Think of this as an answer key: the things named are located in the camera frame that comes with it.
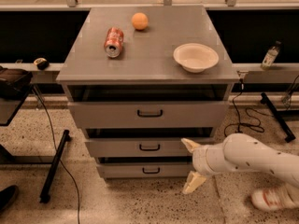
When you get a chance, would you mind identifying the black cable on left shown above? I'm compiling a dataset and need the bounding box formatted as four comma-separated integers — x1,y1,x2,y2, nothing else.
31,85,82,224

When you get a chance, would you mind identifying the grey drawer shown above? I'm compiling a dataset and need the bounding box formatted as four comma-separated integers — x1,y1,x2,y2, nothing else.
97,162,192,179
68,102,228,129
84,136,215,158

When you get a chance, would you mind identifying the white red sneaker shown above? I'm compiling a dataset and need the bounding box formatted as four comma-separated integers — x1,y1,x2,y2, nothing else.
250,184,299,212

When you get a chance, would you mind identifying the grey bottom drawer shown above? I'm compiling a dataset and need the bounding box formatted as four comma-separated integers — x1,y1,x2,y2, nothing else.
97,162,192,179

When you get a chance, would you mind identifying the orange ball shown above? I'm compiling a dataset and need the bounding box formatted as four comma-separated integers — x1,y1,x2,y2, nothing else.
131,13,149,31

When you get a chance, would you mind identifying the yellow black tape measure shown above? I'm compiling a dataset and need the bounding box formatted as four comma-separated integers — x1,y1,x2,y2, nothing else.
34,58,50,70

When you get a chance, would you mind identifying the black shoe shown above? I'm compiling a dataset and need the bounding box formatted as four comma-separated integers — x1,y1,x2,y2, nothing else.
0,185,19,212

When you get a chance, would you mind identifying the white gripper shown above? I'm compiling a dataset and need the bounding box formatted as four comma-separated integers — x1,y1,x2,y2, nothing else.
181,138,226,194

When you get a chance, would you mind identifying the black power cable right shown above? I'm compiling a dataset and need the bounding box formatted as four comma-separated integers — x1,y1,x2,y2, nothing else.
223,77,265,134

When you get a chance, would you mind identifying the grey drawer cabinet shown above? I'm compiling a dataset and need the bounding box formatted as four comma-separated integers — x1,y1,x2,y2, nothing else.
57,6,238,168

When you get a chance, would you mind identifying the white bowl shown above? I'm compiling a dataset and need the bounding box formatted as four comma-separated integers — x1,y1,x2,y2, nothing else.
173,43,219,73

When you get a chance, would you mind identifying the black stand leg right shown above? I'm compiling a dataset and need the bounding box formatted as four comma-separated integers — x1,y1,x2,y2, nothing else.
261,92,295,143

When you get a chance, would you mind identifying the grey top drawer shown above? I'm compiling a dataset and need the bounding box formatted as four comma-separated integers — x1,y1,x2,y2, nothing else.
68,102,228,129

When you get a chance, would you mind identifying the small bottle on ledge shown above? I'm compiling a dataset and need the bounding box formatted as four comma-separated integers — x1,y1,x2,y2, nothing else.
261,41,281,70

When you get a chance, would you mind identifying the red soda can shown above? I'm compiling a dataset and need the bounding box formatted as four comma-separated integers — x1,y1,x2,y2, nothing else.
104,27,124,58

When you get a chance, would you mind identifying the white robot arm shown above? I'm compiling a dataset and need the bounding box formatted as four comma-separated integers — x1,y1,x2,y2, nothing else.
181,133,299,194

